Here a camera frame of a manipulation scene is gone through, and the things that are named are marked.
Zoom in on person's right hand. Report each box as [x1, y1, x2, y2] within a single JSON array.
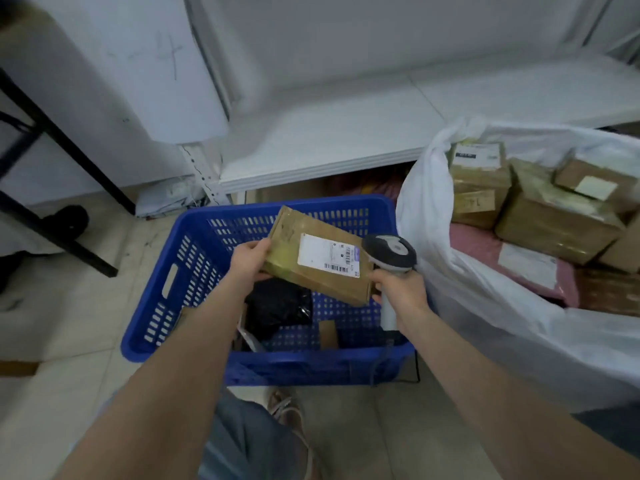
[[367, 268, 431, 335]]

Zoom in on person's left hand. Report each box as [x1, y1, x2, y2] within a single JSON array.
[[227, 238, 273, 295]]

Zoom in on black plastic mailer bag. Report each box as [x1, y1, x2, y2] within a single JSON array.
[[243, 278, 313, 341]]

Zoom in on grey handheld barcode scanner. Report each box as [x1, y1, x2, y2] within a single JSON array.
[[361, 233, 418, 343]]

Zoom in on white plastic mailer blue tag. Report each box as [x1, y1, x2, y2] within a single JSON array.
[[235, 314, 266, 353]]

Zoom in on pink mailer bag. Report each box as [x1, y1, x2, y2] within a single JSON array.
[[449, 224, 581, 308]]

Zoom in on thin brown box large label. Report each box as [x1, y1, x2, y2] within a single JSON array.
[[318, 320, 340, 348]]

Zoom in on white woven sack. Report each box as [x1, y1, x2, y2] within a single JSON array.
[[395, 117, 640, 413]]

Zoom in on blue plastic crate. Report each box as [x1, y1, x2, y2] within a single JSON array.
[[121, 194, 417, 387]]

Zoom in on kraft box grey printed letters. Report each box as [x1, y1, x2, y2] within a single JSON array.
[[553, 152, 640, 213]]

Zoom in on person's right forearm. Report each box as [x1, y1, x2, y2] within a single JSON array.
[[399, 304, 640, 480]]

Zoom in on person's left forearm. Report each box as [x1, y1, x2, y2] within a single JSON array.
[[55, 282, 251, 480]]

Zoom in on grey plastic mailer bag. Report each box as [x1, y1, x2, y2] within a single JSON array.
[[135, 175, 206, 218]]

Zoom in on person's sandal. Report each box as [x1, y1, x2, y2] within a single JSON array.
[[267, 387, 321, 480]]

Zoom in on person's left leg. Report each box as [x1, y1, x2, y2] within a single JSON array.
[[197, 389, 311, 480]]

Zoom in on white metal shelf rack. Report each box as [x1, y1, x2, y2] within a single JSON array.
[[179, 0, 640, 205]]

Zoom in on white paper sign sheet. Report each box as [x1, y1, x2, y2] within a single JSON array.
[[82, 0, 230, 145]]

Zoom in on wooden folding table black legs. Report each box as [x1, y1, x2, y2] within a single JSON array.
[[0, 69, 137, 278]]

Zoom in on wooden chair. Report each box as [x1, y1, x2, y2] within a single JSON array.
[[0, 361, 41, 378]]

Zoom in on black scanner cable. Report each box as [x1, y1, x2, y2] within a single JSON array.
[[369, 339, 421, 388]]

